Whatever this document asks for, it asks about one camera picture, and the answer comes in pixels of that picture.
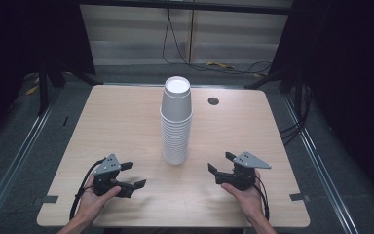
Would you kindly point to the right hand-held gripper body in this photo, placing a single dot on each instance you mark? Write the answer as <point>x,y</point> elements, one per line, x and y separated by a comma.
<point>245,177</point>

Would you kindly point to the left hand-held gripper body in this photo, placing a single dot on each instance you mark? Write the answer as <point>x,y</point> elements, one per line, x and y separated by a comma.
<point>105,182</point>

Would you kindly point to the stack of white paper cups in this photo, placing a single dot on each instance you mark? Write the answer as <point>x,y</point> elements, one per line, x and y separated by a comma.
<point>175,143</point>

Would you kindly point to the person's right hand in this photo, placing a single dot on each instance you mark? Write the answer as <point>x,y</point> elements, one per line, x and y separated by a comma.
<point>250,201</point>

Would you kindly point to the person's left hand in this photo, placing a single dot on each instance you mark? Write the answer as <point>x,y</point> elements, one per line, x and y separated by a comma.
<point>91,204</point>

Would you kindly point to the grey tape strip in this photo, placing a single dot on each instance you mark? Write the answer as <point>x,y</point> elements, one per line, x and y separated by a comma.
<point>299,196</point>
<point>48,199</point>

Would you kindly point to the black round table grommet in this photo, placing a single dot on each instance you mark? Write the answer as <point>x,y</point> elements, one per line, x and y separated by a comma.
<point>213,101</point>

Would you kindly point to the small black strip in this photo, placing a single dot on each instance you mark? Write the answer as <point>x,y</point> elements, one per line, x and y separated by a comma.
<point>65,121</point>

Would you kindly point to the yellow tape scrap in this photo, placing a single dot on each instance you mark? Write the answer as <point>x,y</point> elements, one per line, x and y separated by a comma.
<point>220,65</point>
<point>32,90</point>

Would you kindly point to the black metal stand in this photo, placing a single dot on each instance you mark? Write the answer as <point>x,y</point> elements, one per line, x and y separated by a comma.
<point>43,94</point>
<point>297,87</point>

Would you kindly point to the dark curtain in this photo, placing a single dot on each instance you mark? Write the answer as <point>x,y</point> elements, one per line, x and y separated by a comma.
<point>29,39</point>
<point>347,65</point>

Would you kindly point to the black metal crossbar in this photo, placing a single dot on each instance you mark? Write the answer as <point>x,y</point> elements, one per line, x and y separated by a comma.
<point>188,6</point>

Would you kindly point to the metal floor rail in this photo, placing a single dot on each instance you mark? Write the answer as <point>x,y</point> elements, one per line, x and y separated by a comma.
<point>318,162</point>
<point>19,152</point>

